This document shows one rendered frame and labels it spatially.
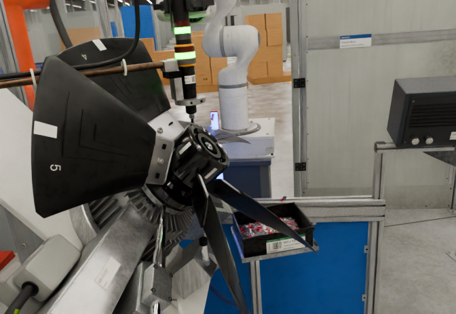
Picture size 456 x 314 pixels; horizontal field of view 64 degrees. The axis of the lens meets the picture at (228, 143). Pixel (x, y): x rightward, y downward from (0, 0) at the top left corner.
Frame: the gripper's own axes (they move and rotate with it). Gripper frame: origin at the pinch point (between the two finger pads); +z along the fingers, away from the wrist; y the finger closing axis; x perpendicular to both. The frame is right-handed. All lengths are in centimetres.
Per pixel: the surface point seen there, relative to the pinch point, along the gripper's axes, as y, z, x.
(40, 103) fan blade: 12.1, 35.4, -12.8
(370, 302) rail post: -52, -34, -106
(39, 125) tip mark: 11.9, 37.1, -15.4
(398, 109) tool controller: -57, -34, -33
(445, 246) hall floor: -127, -134, -150
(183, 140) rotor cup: -1.0, 13.2, -25.8
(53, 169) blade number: 10.9, 37.8, -21.4
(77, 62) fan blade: 21.8, 4.9, -10.0
